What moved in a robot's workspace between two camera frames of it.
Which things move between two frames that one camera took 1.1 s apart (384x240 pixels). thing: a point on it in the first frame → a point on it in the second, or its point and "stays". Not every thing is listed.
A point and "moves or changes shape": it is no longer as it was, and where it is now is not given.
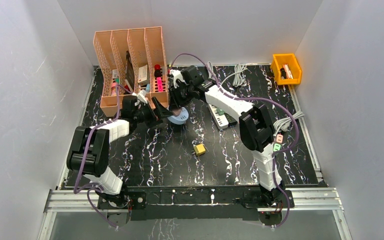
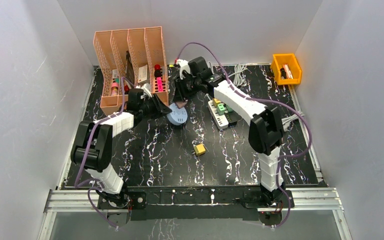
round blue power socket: (181, 118) stays
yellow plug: (199, 149) stays
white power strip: (221, 121) stays
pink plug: (176, 112) moves or changes shape
